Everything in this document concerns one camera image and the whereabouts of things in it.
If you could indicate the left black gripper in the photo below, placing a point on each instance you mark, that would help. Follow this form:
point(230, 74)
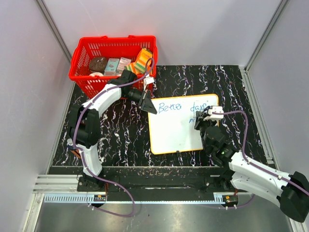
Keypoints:
point(146, 103)

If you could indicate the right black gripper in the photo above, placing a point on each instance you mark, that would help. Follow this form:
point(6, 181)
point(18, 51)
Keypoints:
point(200, 120)

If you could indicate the white whiteboard with orange frame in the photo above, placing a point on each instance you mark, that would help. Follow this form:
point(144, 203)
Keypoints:
point(172, 128)

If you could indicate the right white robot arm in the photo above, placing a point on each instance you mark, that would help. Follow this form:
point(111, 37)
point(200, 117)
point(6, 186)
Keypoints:
point(290, 192)

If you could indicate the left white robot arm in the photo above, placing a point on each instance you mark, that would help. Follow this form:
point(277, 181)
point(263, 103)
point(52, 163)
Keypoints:
point(85, 118)

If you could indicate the pink white small box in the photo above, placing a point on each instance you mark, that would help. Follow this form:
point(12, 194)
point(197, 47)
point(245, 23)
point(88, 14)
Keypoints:
point(122, 63)

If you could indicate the orange juice carton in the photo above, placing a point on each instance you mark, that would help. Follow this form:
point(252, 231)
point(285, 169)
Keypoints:
point(143, 56)

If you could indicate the teal small box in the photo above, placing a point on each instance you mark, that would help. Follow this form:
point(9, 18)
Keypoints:
point(111, 67)

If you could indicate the white round cup lid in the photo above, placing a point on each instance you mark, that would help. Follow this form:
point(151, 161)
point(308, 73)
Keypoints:
point(96, 74)

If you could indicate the brown round bread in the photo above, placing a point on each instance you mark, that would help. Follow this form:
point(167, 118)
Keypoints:
point(98, 64)

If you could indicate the red plastic shopping basket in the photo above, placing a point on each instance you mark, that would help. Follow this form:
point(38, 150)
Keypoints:
point(108, 47)

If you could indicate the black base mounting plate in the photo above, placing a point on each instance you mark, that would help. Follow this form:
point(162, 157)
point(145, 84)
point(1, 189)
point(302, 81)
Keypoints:
point(159, 184)

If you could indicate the orange cylindrical bottle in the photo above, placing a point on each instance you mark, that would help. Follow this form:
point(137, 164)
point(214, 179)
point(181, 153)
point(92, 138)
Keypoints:
point(72, 149)

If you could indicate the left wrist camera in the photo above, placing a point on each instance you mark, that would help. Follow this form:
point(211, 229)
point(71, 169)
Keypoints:
point(147, 81)

